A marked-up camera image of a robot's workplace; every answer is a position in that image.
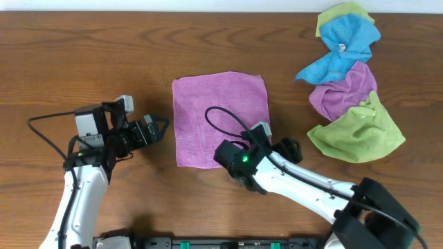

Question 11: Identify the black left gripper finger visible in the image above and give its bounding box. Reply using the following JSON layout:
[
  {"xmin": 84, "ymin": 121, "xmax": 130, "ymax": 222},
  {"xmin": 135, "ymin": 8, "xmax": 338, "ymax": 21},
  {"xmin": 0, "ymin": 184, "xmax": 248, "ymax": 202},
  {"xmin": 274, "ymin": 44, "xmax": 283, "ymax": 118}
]
[
  {"xmin": 144, "ymin": 114, "xmax": 159, "ymax": 144},
  {"xmin": 152, "ymin": 116, "xmax": 170, "ymax": 138}
]

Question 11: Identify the purple cloth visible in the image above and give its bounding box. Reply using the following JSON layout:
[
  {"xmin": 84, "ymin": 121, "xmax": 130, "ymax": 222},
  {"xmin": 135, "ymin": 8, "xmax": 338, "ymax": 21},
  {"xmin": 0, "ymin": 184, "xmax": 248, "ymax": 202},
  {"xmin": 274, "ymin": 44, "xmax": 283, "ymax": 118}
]
[
  {"xmin": 172, "ymin": 71, "xmax": 270, "ymax": 169},
  {"xmin": 309, "ymin": 61, "xmax": 377, "ymax": 122}
]

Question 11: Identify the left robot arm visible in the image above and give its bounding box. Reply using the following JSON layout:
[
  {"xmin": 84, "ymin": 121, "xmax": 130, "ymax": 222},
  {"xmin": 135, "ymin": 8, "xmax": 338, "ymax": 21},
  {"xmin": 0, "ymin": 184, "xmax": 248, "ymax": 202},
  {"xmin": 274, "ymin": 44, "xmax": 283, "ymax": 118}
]
[{"xmin": 41, "ymin": 99, "xmax": 170, "ymax": 248}]

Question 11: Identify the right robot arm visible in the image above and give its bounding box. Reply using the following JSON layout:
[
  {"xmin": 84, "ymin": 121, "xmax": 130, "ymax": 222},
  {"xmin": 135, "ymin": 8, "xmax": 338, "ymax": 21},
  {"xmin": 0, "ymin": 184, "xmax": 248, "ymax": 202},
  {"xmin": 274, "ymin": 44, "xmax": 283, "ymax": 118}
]
[{"xmin": 214, "ymin": 131, "xmax": 426, "ymax": 248}]

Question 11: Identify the purple cloth in pile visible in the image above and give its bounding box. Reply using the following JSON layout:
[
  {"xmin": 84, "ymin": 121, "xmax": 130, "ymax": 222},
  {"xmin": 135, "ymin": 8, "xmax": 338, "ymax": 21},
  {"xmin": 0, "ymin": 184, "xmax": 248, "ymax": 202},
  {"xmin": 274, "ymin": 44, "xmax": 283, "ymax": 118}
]
[{"xmin": 309, "ymin": 61, "xmax": 377, "ymax": 122}]

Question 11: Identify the large green cloth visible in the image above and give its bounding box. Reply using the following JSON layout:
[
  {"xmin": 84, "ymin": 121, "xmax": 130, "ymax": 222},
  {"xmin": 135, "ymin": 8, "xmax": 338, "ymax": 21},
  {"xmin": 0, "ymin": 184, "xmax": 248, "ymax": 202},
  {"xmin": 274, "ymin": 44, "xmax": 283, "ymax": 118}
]
[{"xmin": 307, "ymin": 91, "xmax": 406, "ymax": 163}]

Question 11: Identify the blue cloth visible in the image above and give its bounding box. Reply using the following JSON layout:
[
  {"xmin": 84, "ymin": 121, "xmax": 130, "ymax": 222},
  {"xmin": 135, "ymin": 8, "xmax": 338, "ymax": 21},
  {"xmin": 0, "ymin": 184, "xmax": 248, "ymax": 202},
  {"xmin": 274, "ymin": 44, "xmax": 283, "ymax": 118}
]
[{"xmin": 295, "ymin": 13, "xmax": 381, "ymax": 85}]

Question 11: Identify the green cloth at top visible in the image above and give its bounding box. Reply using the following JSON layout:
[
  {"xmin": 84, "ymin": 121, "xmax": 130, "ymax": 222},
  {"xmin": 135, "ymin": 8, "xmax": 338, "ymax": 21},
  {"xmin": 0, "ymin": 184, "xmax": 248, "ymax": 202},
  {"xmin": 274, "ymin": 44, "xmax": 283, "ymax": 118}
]
[{"xmin": 316, "ymin": 1, "xmax": 375, "ymax": 37}]

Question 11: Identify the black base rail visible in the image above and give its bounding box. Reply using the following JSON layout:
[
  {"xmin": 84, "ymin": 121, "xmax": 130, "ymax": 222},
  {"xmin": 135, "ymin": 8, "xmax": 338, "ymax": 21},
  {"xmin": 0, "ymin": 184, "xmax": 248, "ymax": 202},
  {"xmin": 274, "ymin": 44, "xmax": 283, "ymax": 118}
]
[{"xmin": 93, "ymin": 236, "xmax": 333, "ymax": 249}]

